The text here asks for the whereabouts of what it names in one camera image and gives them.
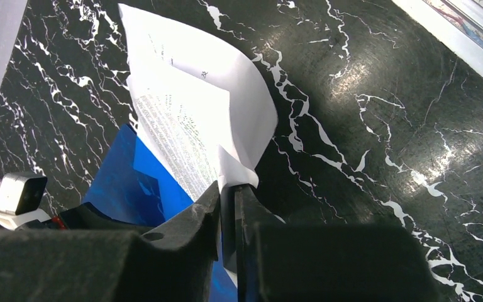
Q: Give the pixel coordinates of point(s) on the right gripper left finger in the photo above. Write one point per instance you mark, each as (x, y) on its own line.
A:
(61, 265)

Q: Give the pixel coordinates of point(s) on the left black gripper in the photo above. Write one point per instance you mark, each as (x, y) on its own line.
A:
(83, 217)

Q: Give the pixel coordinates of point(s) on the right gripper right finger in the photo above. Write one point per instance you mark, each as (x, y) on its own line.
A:
(337, 262)

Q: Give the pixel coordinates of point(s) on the blue plastic folder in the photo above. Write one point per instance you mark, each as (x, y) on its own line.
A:
(178, 259)

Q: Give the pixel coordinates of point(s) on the white printed paper files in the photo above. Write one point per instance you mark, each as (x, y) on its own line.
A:
(204, 109)

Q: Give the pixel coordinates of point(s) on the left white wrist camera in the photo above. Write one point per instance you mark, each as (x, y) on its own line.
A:
(20, 197)

